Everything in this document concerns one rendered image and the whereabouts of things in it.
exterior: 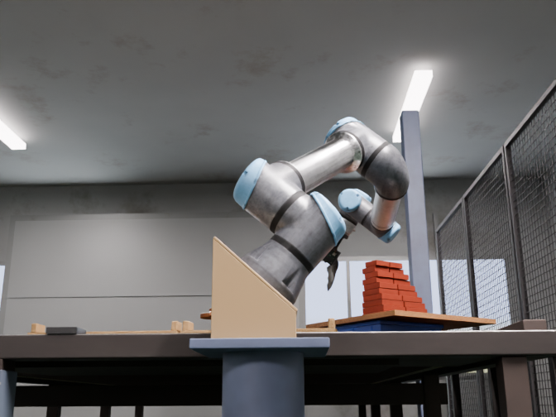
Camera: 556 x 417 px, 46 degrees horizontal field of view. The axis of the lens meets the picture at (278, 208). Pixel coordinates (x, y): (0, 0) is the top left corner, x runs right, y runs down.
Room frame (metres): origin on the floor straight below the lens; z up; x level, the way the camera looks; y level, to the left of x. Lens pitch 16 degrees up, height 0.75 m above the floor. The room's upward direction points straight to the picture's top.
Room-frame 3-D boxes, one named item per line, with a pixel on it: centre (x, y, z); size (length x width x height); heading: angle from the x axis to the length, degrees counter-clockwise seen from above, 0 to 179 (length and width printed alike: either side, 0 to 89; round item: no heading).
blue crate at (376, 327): (2.49, -0.39, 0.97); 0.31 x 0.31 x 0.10; 33
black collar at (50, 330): (1.68, 0.53, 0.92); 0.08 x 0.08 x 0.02; 88
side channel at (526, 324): (3.71, -0.71, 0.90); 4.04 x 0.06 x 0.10; 178
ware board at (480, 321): (2.52, -0.45, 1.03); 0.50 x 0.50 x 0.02; 33
